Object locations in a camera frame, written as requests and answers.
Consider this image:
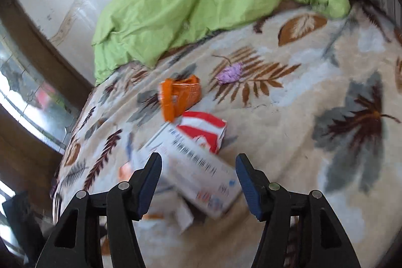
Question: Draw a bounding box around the purple paper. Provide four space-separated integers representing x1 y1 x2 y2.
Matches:
215 62 244 85

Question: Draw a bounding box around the red and white packet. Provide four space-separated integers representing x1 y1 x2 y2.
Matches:
176 111 228 155

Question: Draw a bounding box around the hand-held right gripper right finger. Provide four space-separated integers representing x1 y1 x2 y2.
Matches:
235 153 362 268

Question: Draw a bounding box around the orange snack wrapper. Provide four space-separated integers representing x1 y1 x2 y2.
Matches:
159 75 202 122

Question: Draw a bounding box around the leaf print blanket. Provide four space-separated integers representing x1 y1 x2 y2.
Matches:
52 3 402 268

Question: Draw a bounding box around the wooden window frame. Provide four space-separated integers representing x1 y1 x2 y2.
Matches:
0 0 95 215

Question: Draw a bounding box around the green quilt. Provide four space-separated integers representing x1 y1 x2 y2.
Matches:
91 0 351 85

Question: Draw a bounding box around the long white medicine box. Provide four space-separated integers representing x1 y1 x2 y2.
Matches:
146 124 242 218

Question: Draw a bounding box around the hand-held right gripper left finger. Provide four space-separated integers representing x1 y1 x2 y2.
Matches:
34 152 163 268

